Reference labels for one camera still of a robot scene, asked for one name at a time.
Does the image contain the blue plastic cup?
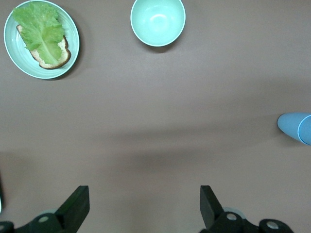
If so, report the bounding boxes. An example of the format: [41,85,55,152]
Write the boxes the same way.
[276,112,311,146]
[298,114,311,146]

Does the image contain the toast bread slice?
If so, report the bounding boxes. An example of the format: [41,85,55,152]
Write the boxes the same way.
[16,24,72,70]

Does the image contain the green lettuce leaf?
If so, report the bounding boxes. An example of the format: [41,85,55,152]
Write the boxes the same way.
[12,1,64,66]

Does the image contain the mint green bowl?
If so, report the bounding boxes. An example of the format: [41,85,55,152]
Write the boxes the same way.
[130,0,187,47]

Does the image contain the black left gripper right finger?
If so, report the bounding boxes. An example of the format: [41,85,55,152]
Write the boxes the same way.
[199,185,296,233]

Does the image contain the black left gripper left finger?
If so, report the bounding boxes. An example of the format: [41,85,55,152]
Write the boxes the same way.
[0,185,91,233]

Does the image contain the mint green plate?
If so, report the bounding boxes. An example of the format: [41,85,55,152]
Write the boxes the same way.
[3,0,80,80]

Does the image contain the brown table cover sheet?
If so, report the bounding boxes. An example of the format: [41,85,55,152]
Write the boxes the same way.
[0,0,311,233]

